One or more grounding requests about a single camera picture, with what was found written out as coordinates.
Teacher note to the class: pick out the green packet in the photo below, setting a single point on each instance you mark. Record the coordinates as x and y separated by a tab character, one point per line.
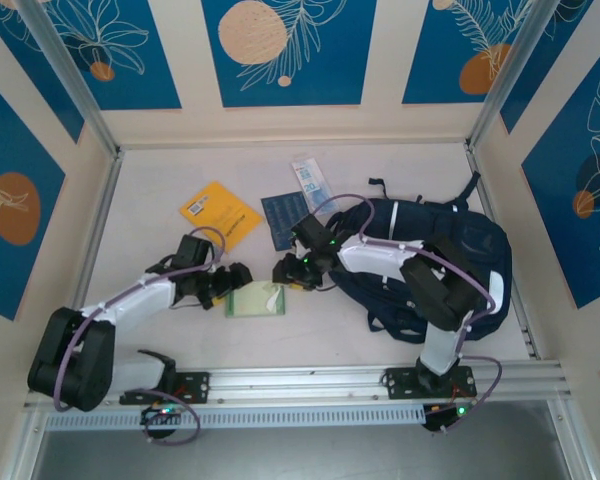
252	302

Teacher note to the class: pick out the small blue book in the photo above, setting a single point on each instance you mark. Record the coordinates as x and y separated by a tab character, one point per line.
282	220

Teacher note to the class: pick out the yellow book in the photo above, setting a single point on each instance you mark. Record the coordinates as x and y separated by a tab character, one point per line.
220	212

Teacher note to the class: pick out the blue ruler package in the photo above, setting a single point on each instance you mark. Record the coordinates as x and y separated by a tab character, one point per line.
310	182

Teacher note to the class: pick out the navy blue backpack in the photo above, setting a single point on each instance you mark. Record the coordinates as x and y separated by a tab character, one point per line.
460	225

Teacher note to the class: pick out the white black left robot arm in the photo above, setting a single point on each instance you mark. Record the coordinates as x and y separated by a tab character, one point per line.
130	300

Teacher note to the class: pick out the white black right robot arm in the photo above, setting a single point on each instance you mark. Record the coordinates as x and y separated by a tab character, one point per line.
380	255

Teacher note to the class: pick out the black controller board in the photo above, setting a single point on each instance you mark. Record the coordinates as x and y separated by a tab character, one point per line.
445	417
160	417

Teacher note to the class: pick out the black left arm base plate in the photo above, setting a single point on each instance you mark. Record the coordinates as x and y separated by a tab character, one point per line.
200	387

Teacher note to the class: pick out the aluminium frame rail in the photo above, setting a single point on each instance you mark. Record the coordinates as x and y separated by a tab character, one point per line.
300	380

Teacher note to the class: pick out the aluminium side rail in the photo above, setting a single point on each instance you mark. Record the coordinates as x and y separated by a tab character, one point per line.
96	235
522	320

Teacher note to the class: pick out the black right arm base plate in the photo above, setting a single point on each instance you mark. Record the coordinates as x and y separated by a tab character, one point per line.
397	385

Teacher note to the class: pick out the aluminium frame post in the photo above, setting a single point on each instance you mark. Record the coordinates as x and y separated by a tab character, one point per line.
76	85
507	75

